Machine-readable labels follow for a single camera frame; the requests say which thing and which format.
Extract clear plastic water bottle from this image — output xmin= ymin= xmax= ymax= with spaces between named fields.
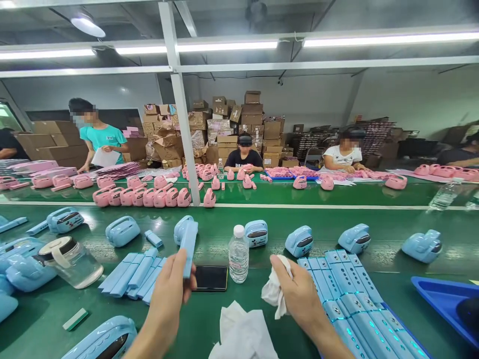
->
xmin=228 ymin=224 xmax=250 ymax=284

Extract blue tray of pink parts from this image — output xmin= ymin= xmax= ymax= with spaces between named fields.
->
xmin=264 ymin=167 xmax=321 ymax=181

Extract large clear water bottle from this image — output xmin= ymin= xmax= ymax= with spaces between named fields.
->
xmin=427 ymin=177 xmax=465 ymax=211

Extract long blue plastic bar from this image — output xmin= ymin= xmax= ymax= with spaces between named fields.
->
xmin=180 ymin=219 xmax=200 ymax=280

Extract black rounded object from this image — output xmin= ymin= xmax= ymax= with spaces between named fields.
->
xmin=457 ymin=297 xmax=479 ymax=331

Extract heap of printed brown cartons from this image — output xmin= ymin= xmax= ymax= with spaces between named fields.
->
xmin=122 ymin=90 xmax=297 ymax=170

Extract row of blue holed bars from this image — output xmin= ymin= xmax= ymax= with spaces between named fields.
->
xmin=297 ymin=248 xmax=432 ymax=359

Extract glass jar with white lid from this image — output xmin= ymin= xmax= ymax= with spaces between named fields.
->
xmin=37 ymin=236 xmax=105 ymax=290

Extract cluster of pink speakers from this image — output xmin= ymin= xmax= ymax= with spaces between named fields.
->
xmin=181 ymin=162 xmax=259 ymax=190
xmin=413 ymin=163 xmax=479 ymax=183
xmin=0 ymin=173 xmax=115 ymax=192

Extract pile of plain blue bars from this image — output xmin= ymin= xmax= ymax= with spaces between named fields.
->
xmin=97 ymin=247 xmax=168 ymax=306

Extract short blue bar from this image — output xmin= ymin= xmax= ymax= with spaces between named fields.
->
xmin=144 ymin=229 xmax=165 ymax=249

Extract pile of pink flat cartons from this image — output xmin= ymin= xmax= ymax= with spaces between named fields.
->
xmin=91 ymin=162 xmax=142 ymax=181

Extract slim blue bar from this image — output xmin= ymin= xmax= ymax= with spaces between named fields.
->
xmin=0 ymin=215 xmax=29 ymax=235
xmin=25 ymin=219 xmax=50 ymax=237

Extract grey metal frame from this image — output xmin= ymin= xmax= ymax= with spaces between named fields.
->
xmin=0 ymin=0 xmax=479 ymax=207

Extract green and white block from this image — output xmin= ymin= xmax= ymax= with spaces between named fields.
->
xmin=62 ymin=308 xmax=90 ymax=332

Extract white wiping cloth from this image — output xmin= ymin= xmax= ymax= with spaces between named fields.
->
xmin=260 ymin=255 xmax=295 ymax=321

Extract blue toy speaker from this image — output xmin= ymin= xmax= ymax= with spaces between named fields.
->
xmin=401 ymin=231 xmax=444 ymax=265
xmin=5 ymin=254 xmax=57 ymax=293
xmin=0 ymin=237 xmax=46 ymax=263
xmin=284 ymin=225 xmax=313 ymax=258
xmin=0 ymin=288 xmax=20 ymax=325
xmin=243 ymin=220 xmax=270 ymax=249
xmin=173 ymin=215 xmax=199 ymax=246
xmin=338 ymin=223 xmax=372 ymax=255
xmin=46 ymin=206 xmax=85 ymax=235
xmin=61 ymin=315 xmax=138 ymax=359
xmin=105 ymin=215 xmax=141 ymax=248

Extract stack of pink boxes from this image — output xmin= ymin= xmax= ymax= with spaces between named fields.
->
xmin=10 ymin=160 xmax=78 ymax=177

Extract person's left hand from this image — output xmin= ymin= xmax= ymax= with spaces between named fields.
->
xmin=149 ymin=248 xmax=198 ymax=319

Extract white paper sheets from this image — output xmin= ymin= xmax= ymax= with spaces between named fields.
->
xmin=91 ymin=147 xmax=120 ymax=168

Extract blue plastic tray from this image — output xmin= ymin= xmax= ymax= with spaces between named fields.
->
xmin=410 ymin=275 xmax=479 ymax=351

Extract round ceiling lamp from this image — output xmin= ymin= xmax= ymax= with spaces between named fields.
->
xmin=70 ymin=14 xmax=107 ymax=38

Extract white tube light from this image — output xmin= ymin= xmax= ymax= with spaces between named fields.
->
xmin=0 ymin=48 xmax=96 ymax=61
xmin=302 ymin=32 xmax=479 ymax=49
xmin=115 ymin=40 xmax=280 ymax=55

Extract person's right hand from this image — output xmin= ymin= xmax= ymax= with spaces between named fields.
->
xmin=269 ymin=254 xmax=331 ymax=327

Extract black smartphone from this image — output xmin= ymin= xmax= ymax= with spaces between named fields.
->
xmin=192 ymin=265 xmax=230 ymax=293

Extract flat white cloth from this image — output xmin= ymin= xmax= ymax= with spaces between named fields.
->
xmin=208 ymin=300 xmax=280 ymax=359

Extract row of pink speakers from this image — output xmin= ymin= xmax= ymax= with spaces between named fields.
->
xmin=92 ymin=185 xmax=218 ymax=208

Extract stack of plain brown cartons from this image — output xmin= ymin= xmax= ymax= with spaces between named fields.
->
xmin=16 ymin=120 xmax=93 ymax=170

